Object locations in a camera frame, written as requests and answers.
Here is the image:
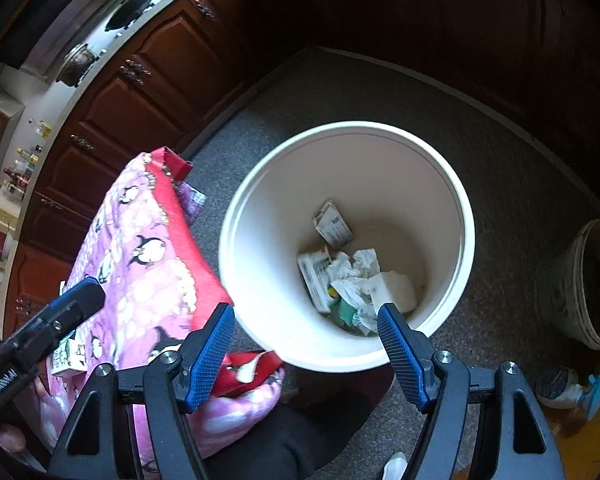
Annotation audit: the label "colourful small package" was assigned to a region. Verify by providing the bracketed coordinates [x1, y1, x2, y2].
[313, 200, 354, 248]

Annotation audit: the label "white foam block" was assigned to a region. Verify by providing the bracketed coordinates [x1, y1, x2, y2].
[367, 271, 417, 314]

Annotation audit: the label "teal fuzzy cloth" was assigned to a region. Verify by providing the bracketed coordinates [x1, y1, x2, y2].
[329, 298, 363, 335]

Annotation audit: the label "white paper carton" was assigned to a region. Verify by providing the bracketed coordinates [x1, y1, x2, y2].
[297, 246, 338, 314]

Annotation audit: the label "white trash bucket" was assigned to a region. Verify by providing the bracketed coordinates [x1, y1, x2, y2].
[219, 122, 476, 373]

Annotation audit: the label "brown lower kitchen cabinets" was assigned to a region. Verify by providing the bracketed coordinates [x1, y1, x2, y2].
[1, 0, 249, 335]

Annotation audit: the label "pink penguin table cloth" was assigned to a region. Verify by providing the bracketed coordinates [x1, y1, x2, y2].
[42, 148, 289, 479]

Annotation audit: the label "blue spray bottle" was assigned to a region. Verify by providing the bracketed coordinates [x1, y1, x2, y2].
[535, 368, 600, 422]

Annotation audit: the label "beige microwave oven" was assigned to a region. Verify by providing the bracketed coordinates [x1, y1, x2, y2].
[0, 186, 21, 270]

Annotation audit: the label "crumpled white tissue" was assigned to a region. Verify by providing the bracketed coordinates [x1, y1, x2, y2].
[327, 248, 380, 336]

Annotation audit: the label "dark sauce bottle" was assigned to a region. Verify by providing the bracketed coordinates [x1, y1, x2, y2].
[3, 165, 33, 191]

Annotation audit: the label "old dirty bucket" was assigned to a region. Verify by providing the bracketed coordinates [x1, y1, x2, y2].
[536, 219, 600, 350]

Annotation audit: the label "yellow oil bottle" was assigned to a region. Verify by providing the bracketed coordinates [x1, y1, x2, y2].
[35, 120, 53, 140]

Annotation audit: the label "steel cooking pot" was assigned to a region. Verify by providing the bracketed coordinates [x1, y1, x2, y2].
[55, 42, 99, 87]

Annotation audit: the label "steel range hood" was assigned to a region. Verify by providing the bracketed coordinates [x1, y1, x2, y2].
[0, 0, 122, 82]

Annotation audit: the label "black wok pan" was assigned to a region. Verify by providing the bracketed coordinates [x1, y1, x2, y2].
[105, 0, 152, 32]

